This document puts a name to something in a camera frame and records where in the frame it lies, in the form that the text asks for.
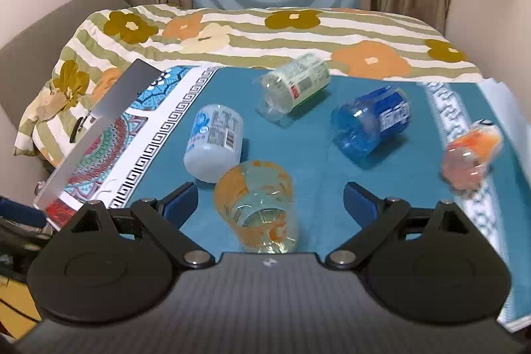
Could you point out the yellow object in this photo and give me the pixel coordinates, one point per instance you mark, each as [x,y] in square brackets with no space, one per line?
[12,308]

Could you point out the dark bag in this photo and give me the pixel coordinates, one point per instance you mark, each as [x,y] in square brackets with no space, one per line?
[20,225]

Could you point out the clear bottle white label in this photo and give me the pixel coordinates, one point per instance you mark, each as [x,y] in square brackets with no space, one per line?
[296,85]

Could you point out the orange yellow plastic bottle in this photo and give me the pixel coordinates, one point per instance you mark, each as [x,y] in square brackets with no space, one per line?
[256,204]

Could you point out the orange clear plastic bottle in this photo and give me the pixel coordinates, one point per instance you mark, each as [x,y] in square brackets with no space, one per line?
[471,155]

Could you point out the grey flat board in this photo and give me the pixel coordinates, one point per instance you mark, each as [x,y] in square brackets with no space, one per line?
[97,130]

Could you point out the white plastic bottle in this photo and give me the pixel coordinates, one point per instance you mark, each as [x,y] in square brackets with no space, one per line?
[212,146]

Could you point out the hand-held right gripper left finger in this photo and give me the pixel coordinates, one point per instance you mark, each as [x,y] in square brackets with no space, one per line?
[183,201]

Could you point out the striped floral blanket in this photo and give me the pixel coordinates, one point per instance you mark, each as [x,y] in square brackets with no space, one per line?
[257,34]

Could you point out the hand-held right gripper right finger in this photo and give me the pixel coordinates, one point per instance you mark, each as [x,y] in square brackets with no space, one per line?
[357,201]

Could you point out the grey sofa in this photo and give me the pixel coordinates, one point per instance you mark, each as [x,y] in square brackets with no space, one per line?
[37,34]

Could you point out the blue patterned mat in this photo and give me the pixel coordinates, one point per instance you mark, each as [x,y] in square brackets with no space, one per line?
[315,155]

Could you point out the blue plastic bottle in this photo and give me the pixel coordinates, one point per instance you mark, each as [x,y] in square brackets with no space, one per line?
[370,122]

